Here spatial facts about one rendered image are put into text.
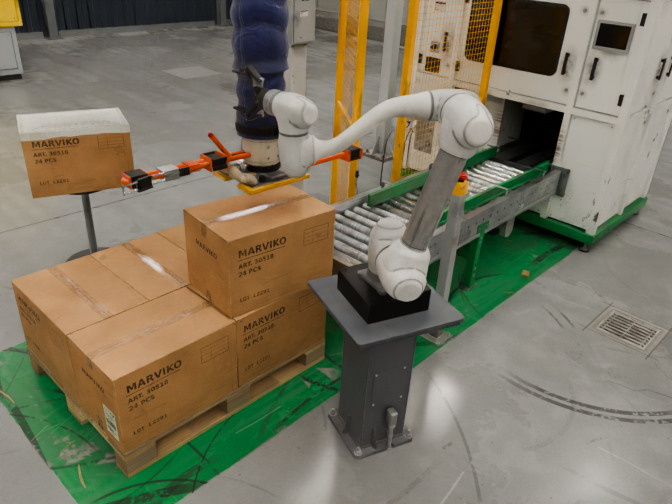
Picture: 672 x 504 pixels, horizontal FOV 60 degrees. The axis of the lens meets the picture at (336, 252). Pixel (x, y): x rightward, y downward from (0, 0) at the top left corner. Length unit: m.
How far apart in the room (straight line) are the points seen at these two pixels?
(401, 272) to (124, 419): 1.29
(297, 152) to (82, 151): 2.07
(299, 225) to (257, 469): 1.11
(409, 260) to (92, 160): 2.35
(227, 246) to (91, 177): 1.59
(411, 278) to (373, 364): 0.57
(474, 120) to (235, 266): 1.23
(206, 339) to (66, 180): 1.66
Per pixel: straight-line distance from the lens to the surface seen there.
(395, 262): 2.13
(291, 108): 1.98
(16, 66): 9.96
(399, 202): 4.04
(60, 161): 3.89
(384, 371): 2.61
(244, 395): 3.03
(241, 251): 2.58
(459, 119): 1.94
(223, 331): 2.70
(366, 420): 2.76
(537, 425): 3.23
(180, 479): 2.81
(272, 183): 2.62
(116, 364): 2.56
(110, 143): 3.88
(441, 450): 2.96
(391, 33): 6.18
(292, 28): 3.95
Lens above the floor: 2.11
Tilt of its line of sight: 29 degrees down
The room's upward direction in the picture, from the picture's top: 3 degrees clockwise
